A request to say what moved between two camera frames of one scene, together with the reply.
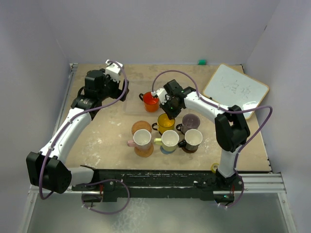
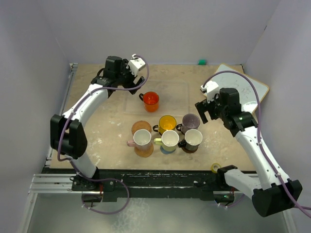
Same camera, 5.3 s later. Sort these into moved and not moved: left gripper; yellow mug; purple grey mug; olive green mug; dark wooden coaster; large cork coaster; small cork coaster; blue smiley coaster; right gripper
Moved: yellow mug; left gripper; right gripper
Not moved: small cork coaster; purple grey mug; olive green mug; dark wooden coaster; blue smiley coaster; large cork coaster
